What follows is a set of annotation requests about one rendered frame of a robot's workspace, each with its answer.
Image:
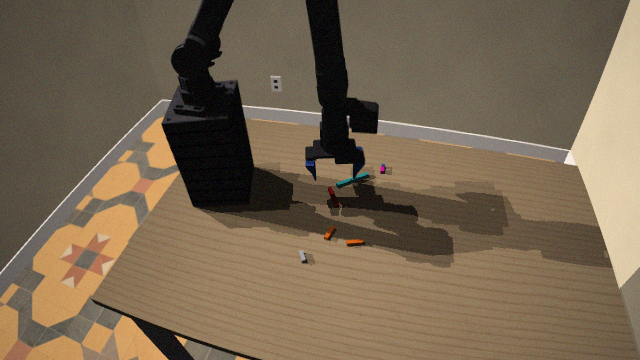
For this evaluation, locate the red rod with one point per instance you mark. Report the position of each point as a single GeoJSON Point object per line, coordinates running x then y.
{"type": "Point", "coordinates": [333, 197]}

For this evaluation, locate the turquoise rod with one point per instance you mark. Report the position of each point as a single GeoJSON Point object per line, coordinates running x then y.
{"type": "Point", "coordinates": [351, 180]}

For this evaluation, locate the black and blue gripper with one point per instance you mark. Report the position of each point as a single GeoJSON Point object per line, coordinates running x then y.
{"type": "Point", "coordinates": [335, 147]}

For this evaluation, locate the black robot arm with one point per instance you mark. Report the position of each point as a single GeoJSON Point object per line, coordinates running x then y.
{"type": "Point", "coordinates": [200, 94]}

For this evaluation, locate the orange rod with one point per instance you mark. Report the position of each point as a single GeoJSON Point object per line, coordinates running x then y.
{"type": "Point", "coordinates": [354, 242]}
{"type": "Point", "coordinates": [329, 233]}

